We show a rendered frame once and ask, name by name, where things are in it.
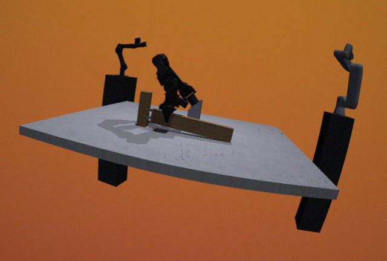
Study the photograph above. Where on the dark brown wooden post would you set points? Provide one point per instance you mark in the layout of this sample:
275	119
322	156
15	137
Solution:
143	107

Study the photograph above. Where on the brown wooden board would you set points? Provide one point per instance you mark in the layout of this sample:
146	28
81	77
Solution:
192	125

